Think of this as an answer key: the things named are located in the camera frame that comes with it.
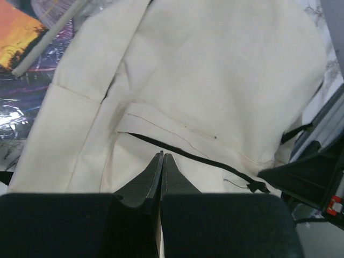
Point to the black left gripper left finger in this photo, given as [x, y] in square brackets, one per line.
[142, 191]

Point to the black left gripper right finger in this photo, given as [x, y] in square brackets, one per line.
[173, 181]

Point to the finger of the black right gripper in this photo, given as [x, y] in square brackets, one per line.
[312, 180]

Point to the beige canvas student backpack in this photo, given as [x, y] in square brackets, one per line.
[217, 84]

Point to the Jane Eyre book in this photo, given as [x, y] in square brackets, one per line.
[35, 34]

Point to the dark purple galaxy book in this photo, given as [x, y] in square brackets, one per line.
[21, 98]

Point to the aluminium rail frame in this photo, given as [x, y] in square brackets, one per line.
[327, 125]

